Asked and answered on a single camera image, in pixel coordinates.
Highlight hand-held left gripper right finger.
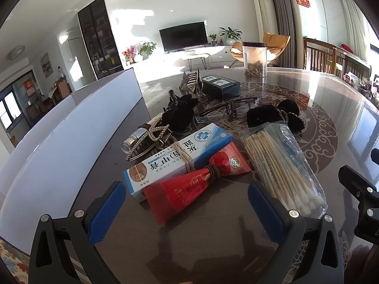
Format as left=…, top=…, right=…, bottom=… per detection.
left=248, top=181, right=345, bottom=284

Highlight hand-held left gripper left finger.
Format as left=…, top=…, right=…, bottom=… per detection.
left=28, top=180, right=126, bottom=284

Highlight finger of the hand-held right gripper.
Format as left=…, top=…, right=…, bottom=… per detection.
left=338, top=165, right=379, bottom=213

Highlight bag of cotton swabs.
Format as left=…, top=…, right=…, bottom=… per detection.
left=240, top=123, right=328, bottom=219

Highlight pearl hair clip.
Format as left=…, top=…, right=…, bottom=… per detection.
left=148, top=123, right=173, bottom=147
left=126, top=124, right=178, bottom=162

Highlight white storage box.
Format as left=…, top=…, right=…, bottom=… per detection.
left=0, top=67, right=150, bottom=273

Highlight small clear cosmetic bottle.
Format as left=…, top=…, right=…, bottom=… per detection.
left=120, top=118, right=166, bottom=153

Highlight red foil packet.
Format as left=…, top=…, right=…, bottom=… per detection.
left=146, top=142, right=252, bottom=225

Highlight blue white ointment box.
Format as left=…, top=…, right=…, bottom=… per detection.
left=123, top=123, right=233, bottom=204

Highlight black fluffy hair tie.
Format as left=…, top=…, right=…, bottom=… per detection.
left=247, top=99, right=306, bottom=133

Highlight black framed glasses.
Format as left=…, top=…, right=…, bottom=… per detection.
left=195, top=97, right=260, bottom=124

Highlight black velvet bow hair clip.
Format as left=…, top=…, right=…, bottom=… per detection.
left=162, top=90, right=199, bottom=133

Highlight dark patterned wooden desktop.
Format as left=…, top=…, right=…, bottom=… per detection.
left=6, top=67, right=379, bottom=284

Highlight colourful patterned rug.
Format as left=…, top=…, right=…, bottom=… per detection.
left=0, top=238, right=31, bottom=284

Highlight wooden dining chair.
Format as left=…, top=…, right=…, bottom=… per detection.
left=332, top=46, right=372, bottom=80
left=303, top=36, right=337, bottom=72

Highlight black box with white labels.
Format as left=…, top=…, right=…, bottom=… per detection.
left=202, top=75, right=241, bottom=100

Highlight clear claw hair clip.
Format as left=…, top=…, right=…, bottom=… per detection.
left=189, top=89, right=209, bottom=102

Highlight silver rhinestone bow hair clip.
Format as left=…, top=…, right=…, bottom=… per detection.
left=179, top=69, right=205, bottom=95

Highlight clear jar with black lid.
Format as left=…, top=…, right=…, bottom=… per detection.
left=242, top=42, right=268, bottom=78

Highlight orange lounge chair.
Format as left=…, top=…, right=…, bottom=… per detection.
left=230, top=32, right=291, bottom=67

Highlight red flowers in vase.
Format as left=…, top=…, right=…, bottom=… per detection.
left=122, top=45, right=140, bottom=64

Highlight white television cabinet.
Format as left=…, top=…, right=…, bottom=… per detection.
left=130, top=44, right=245, bottom=66

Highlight bushy green potted plant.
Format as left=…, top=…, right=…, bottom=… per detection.
left=138, top=41, right=157, bottom=60

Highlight dark glass display cabinet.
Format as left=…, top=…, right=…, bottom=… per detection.
left=77, top=0, right=124, bottom=80

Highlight large green potted plant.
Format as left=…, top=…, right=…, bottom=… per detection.
left=218, top=27, right=243, bottom=46

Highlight round ceiling light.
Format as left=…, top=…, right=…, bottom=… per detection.
left=8, top=46, right=26, bottom=60

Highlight grey curtain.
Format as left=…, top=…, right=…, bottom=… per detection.
left=257, top=0, right=307, bottom=68

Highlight black curved television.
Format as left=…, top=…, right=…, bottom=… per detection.
left=159, top=21, right=208, bottom=53

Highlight white tower air conditioner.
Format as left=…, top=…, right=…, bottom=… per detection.
left=249, top=0, right=282, bottom=40

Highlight framed wall painting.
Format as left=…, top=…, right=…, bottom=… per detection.
left=40, top=53, right=51, bottom=76

